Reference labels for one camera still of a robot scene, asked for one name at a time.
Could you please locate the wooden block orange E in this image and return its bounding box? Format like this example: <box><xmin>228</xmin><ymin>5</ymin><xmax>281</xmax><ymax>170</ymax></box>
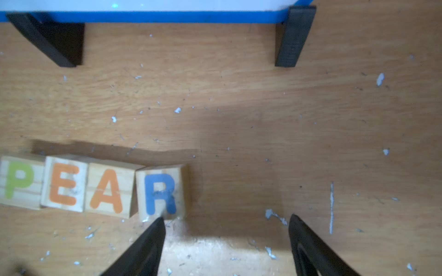
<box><xmin>40</xmin><ymin>154</ymin><xmax>92</xmax><ymax>213</ymax></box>

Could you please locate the wooden block green P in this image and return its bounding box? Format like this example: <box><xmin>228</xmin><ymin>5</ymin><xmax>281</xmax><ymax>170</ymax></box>
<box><xmin>1</xmin><ymin>154</ymin><xmax>46</xmax><ymax>210</ymax></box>

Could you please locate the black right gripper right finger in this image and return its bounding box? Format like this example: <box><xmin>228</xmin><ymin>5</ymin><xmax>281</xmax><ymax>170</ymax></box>
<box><xmin>288</xmin><ymin>214</ymin><xmax>359</xmax><ymax>276</ymax></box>

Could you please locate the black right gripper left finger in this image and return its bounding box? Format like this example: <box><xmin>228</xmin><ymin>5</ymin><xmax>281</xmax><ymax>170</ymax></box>
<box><xmin>102</xmin><ymin>217</ymin><xmax>166</xmax><ymax>276</ymax></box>

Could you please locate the left black board foot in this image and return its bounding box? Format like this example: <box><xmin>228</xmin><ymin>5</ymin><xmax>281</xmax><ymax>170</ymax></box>
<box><xmin>6</xmin><ymin>13</ymin><xmax>85</xmax><ymax>68</ymax></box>

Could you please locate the right black board foot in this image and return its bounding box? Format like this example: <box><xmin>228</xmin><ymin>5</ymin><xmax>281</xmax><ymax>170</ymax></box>
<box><xmin>275</xmin><ymin>5</ymin><xmax>317</xmax><ymax>68</ymax></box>

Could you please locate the wooden block blue R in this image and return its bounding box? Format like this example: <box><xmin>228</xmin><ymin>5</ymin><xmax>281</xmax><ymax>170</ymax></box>
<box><xmin>135</xmin><ymin>164</ymin><xmax>191</xmax><ymax>223</ymax></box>

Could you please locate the white board reading PEAR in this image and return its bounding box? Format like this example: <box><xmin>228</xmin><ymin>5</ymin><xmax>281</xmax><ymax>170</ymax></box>
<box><xmin>1</xmin><ymin>0</ymin><xmax>311</xmax><ymax>24</ymax></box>

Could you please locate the black board foot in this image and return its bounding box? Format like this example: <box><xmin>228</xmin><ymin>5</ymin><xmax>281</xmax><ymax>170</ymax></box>
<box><xmin>6</xmin><ymin>13</ymin><xmax>85</xmax><ymax>68</ymax></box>
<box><xmin>275</xmin><ymin>5</ymin><xmax>317</xmax><ymax>68</ymax></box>

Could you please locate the wooden block orange A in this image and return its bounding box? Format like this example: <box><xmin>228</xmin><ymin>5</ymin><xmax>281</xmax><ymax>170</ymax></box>
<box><xmin>85</xmin><ymin>160</ymin><xmax>145</xmax><ymax>219</ymax></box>

